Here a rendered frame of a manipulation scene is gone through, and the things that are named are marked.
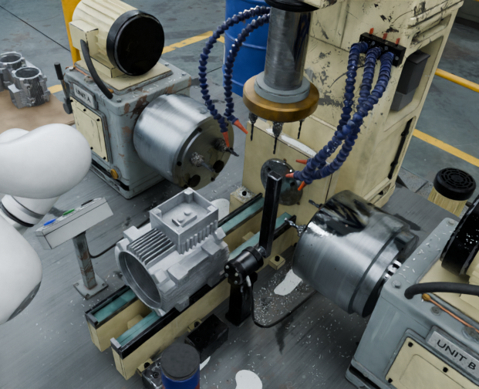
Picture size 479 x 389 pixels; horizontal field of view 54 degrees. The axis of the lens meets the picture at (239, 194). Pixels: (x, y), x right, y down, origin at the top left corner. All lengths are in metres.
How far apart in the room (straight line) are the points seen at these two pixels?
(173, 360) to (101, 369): 0.51
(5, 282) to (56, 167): 0.15
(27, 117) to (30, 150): 2.76
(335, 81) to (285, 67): 0.25
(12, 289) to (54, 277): 0.88
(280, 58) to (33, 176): 0.63
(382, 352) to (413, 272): 0.20
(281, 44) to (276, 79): 0.08
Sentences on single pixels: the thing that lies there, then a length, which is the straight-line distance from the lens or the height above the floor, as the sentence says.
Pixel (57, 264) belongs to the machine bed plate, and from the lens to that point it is 1.47.
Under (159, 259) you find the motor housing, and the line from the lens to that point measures 1.05.
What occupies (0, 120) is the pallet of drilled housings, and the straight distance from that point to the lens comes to 3.39.
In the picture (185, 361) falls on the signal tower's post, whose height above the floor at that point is 1.22.
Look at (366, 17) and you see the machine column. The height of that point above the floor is 1.49.
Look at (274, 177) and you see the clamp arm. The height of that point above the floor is 1.25.
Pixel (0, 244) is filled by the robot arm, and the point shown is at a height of 1.50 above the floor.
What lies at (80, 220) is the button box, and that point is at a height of 1.07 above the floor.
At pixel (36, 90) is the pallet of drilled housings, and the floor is 0.26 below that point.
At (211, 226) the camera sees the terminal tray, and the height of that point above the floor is 1.10.
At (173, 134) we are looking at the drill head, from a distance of 1.32.
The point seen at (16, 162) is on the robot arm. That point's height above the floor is 1.54.
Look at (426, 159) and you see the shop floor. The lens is 3.46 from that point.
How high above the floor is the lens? 1.89
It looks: 42 degrees down
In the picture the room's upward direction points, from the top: 5 degrees clockwise
